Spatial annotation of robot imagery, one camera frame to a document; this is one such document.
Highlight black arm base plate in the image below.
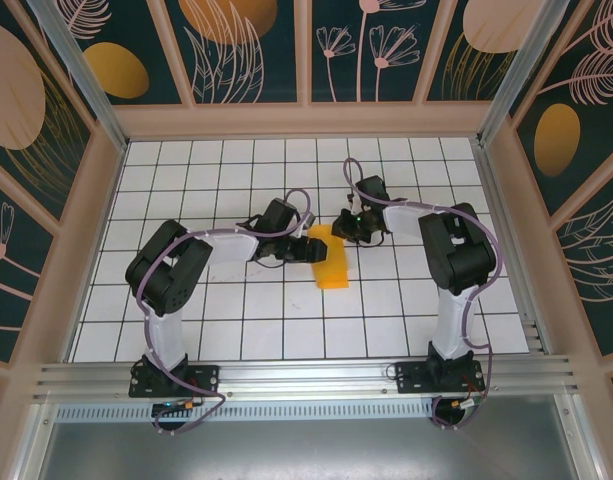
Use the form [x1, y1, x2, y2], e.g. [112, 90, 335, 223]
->
[394, 360, 487, 396]
[128, 363, 222, 400]

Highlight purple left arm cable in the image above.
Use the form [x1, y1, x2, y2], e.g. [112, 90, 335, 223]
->
[135, 188, 315, 436]

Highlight grey metal sheet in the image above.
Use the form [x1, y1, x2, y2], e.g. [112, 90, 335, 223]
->
[33, 418, 590, 480]

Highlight orange square paper sheet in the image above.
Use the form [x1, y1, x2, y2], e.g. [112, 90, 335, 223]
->
[308, 224, 352, 291]

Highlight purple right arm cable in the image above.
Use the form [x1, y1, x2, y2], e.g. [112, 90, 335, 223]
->
[343, 158, 502, 432]

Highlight aluminium frame post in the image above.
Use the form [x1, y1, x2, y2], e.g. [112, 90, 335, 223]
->
[476, 0, 587, 147]
[25, 0, 131, 152]

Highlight aluminium side rail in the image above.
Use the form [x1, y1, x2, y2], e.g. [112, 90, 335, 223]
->
[473, 138, 555, 357]

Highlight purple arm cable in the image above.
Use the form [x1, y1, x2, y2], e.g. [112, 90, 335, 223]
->
[135, 188, 315, 436]
[343, 158, 502, 432]

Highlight slotted grey cable duct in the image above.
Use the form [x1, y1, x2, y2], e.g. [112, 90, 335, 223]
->
[55, 397, 437, 422]

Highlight long aluminium mounting rail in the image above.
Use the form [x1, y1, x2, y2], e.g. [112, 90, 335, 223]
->
[33, 354, 580, 401]

